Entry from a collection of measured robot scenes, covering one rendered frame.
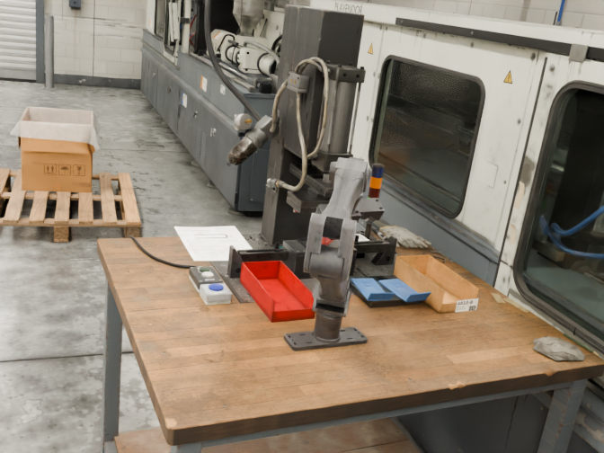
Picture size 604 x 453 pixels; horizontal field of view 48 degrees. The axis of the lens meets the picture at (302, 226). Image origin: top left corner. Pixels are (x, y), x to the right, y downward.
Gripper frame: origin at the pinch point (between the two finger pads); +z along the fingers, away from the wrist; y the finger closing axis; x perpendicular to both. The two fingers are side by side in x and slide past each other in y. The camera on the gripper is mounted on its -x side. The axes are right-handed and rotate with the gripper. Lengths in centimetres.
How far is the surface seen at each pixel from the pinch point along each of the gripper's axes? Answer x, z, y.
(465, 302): -43.1, 12.6, -14.6
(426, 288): -35.0, 15.2, -7.0
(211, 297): 25.5, 20.0, 0.2
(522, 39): -72, -33, 47
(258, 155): -107, 213, 245
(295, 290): 1.9, 20.4, -0.2
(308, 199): -5.5, 8.0, 21.5
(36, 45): 6, 520, 785
